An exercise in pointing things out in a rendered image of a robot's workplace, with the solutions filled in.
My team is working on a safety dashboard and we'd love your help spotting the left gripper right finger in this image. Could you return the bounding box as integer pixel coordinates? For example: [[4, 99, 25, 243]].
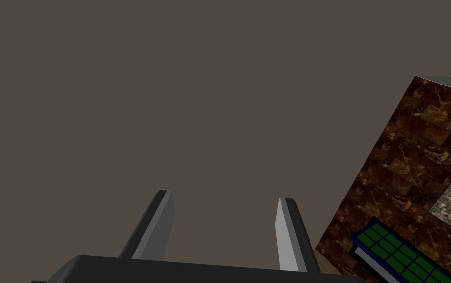
[[274, 198, 321, 274]]

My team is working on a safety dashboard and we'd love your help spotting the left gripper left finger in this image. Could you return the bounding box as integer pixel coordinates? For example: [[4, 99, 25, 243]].
[[118, 190, 175, 262]]

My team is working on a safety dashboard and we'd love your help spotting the blue green checkered box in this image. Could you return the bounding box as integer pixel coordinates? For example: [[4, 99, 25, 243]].
[[349, 218, 451, 283]]

